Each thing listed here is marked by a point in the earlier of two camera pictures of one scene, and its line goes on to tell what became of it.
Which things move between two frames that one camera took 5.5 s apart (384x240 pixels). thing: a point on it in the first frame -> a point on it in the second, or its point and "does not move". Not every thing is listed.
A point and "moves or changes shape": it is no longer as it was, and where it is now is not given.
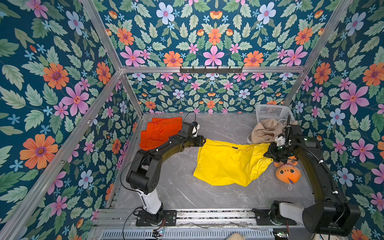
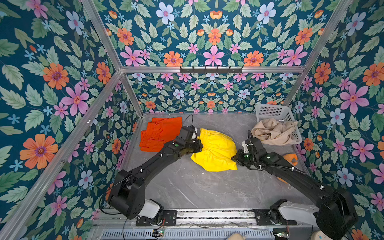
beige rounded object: [235, 236] does not move
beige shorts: [267, 130] does not move
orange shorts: [159, 131] does not move
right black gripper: [270, 153] -> [237, 158]
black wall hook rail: [210, 71] does not move
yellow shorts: [235, 164] moves or changes shape
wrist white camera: [280, 140] -> [246, 150]
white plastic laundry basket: [278, 112] does not move
